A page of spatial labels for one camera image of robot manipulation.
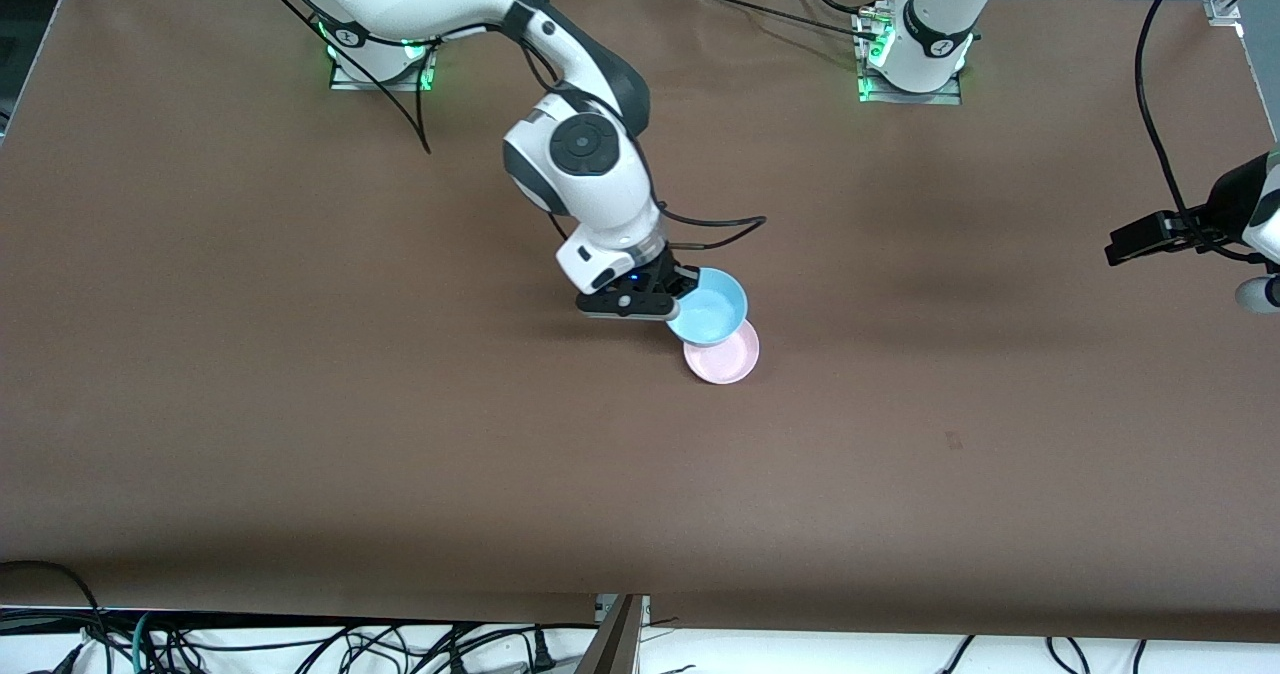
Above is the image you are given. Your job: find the light blue bowl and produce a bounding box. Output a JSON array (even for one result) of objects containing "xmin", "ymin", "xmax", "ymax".
[{"xmin": 665, "ymin": 267, "xmax": 750, "ymax": 348}]

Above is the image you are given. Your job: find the light pink bowl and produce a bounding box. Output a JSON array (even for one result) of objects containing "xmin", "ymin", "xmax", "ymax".
[{"xmin": 683, "ymin": 318, "xmax": 761, "ymax": 386}]

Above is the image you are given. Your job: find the brown table cover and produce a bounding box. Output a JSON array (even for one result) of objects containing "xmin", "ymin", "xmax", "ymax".
[{"xmin": 0, "ymin": 0, "xmax": 1280, "ymax": 645}]

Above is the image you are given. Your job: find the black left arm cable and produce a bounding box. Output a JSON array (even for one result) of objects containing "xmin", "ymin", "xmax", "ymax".
[{"xmin": 1135, "ymin": 0, "xmax": 1263, "ymax": 261}]

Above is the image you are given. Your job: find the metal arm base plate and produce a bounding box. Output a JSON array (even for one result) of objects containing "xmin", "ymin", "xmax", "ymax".
[
  {"xmin": 329, "ymin": 42, "xmax": 438, "ymax": 93},
  {"xmin": 856, "ymin": 9, "xmax": 964, "ymax": 107}
]

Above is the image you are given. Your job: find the aluminium frame post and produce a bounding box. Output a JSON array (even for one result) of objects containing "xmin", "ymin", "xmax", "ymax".
[{"xmin": 578, "ymin": 594, "xmax": 653, "ymax": 674}]

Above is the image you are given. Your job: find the black cable with plug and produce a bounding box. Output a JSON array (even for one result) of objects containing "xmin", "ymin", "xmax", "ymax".
[{"xmin": 440, "ymin": 626, "xmax": 559, "ymax": 673}]

